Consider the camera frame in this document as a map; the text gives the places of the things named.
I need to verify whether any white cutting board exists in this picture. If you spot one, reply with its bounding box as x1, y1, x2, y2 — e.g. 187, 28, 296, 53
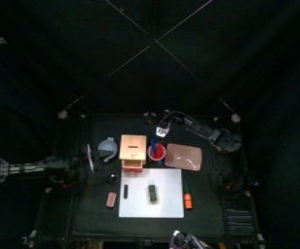
118, 167, 185, 219

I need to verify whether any blue handled spatula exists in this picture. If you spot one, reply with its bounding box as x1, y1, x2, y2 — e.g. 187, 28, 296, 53
150, 125, 173, 157

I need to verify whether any grey-blue plastic bowl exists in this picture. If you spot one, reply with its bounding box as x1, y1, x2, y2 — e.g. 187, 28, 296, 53
96, 136, 120, 162

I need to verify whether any table-level camera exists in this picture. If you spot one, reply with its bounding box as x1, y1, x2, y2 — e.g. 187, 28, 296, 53
141, 111, 157, 126

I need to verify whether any white text sticker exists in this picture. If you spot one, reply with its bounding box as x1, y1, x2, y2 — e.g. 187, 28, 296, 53
225, 207, 257, 241

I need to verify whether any wooden box with red drawer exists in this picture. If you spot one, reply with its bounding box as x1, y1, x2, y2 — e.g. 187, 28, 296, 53
118, 133, 149, 173

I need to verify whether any thin light cord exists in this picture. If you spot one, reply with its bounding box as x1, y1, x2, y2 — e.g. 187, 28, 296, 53
60, 0, 214, 113
103, 0, 241, 118

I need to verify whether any pink rectangular plate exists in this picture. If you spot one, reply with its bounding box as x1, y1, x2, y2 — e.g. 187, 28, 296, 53
163, 142, 203, 172

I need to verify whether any dark green sushi roll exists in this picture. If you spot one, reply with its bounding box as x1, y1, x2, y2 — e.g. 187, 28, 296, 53
147, 184, 161, 205

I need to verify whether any red plastic cup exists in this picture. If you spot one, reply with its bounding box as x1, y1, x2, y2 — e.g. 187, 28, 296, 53
147, 143, 169, 161

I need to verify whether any orange toy carrot green top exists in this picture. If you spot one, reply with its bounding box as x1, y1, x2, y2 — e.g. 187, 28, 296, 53
182, 184, 194, 210

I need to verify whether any purple and white clutter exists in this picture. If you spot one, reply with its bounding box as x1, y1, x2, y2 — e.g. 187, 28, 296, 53
169, 229, 211, 249

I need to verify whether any salmon nigiri sushi toy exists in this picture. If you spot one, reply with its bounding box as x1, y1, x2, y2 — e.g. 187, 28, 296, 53
106, 192, 118, 209

